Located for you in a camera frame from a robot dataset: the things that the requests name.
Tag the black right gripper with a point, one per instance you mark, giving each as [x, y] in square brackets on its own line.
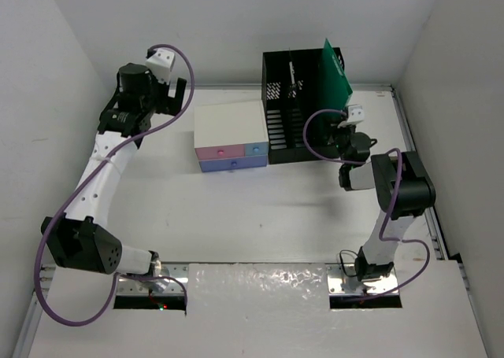
[350, 127]

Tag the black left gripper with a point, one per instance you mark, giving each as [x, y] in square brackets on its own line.
[165, 104]

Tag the green folder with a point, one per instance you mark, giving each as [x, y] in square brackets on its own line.
[333, 92]

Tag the purple bottom drawer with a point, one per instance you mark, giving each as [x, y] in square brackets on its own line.
[230, 164]

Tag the pink drawer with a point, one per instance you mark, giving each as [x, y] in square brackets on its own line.
[211, 153]

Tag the light blue small drawer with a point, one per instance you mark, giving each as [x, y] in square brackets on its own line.
[256, 149]

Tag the black board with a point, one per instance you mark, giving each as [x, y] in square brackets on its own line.
[296, 95]

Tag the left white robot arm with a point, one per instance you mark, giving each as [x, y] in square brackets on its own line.
[80, 239]

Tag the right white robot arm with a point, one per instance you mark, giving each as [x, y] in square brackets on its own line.
[403, 188]

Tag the white drawer cabinet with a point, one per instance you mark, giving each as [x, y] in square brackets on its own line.
[229, 124]

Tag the black mesh file organizer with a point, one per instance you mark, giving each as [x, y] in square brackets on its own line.
[275, 84]

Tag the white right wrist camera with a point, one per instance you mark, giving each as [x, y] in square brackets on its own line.
[355, 114]

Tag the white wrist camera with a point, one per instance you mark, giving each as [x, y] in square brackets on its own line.
[159, 61]
[355, 114]

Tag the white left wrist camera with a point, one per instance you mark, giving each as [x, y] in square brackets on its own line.
[159, 61]

